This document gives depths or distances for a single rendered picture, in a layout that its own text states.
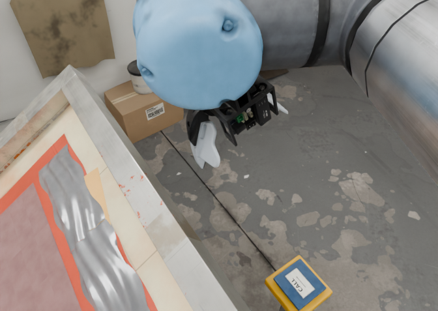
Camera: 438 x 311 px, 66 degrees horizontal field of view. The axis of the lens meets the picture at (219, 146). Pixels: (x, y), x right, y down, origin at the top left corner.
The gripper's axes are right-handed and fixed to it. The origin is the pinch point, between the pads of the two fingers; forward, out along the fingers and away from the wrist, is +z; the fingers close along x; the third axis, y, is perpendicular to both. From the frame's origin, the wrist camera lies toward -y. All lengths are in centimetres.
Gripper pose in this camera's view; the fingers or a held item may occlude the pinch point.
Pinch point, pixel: (237, 136)
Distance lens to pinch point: 53.7
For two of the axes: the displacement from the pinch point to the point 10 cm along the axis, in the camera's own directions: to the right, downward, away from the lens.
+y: 5.6, 5.9, -5.8
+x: 7.9, -5.9, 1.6
